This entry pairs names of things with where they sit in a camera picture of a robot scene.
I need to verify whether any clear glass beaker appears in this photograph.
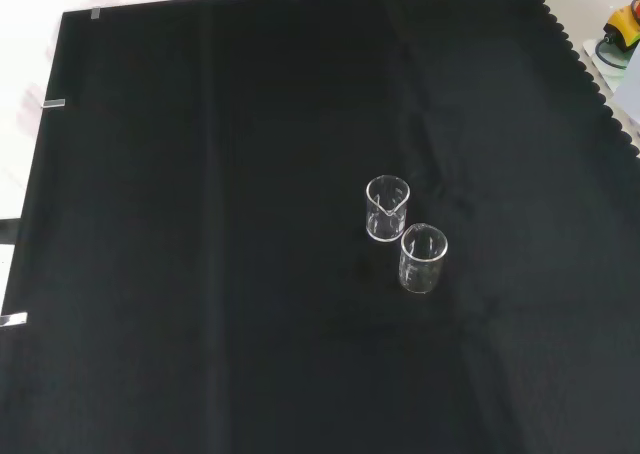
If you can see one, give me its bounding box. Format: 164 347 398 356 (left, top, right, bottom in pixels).
398 222 450 295
364 174 412 245

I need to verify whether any black bench cloth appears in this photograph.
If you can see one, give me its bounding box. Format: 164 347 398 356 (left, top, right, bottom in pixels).
0 0 640 454

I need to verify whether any pale board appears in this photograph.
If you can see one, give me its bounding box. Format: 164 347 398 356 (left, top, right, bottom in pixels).
581 37 627 94

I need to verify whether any grey box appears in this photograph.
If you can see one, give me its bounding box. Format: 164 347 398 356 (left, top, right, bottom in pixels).
611 43 640 128

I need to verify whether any yellow stop button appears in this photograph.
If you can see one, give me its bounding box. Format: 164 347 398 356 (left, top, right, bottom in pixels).
602 0 640 53

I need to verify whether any black stop button cable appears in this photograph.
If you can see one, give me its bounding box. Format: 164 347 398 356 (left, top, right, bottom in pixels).
593 37 626 70

